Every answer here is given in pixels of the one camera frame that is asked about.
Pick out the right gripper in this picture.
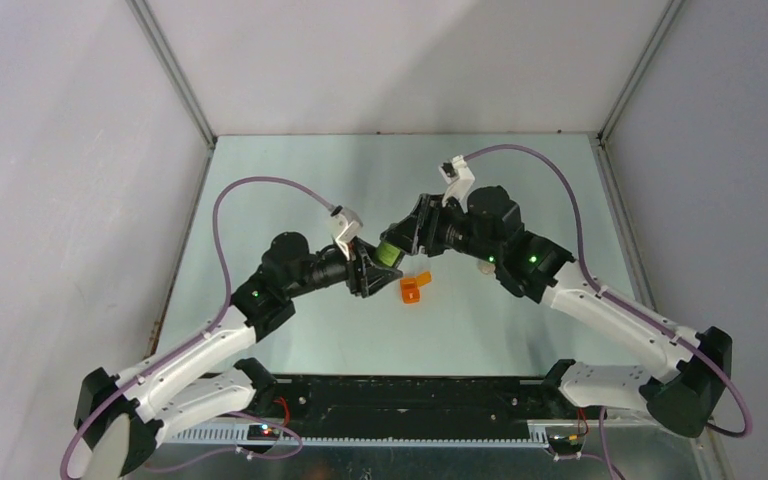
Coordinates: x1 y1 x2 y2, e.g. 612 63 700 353
382 194 501 265

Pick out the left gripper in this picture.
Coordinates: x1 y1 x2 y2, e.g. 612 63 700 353
285 235 401 298

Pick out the green pill bottle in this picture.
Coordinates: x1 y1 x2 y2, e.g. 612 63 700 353
374 240 405 268

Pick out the orange pill box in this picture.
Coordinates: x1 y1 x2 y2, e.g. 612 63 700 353
399 270 432 305

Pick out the clear pill bottle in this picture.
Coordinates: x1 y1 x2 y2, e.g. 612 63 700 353
477 259 495 275

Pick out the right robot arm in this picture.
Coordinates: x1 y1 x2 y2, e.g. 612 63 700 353
381 186 733 438

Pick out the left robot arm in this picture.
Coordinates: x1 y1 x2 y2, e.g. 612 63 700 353
74 232 416 473

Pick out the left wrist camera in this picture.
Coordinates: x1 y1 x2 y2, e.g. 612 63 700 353
329 205 363 260

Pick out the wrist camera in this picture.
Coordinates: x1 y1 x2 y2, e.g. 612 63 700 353
438 155 475 205
329 205 363 260

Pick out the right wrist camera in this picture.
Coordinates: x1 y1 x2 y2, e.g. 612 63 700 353
438 155 475 205

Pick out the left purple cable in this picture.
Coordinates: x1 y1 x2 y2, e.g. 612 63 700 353
59 176 339 480

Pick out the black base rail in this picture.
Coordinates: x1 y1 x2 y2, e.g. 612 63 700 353
242 375 598 446

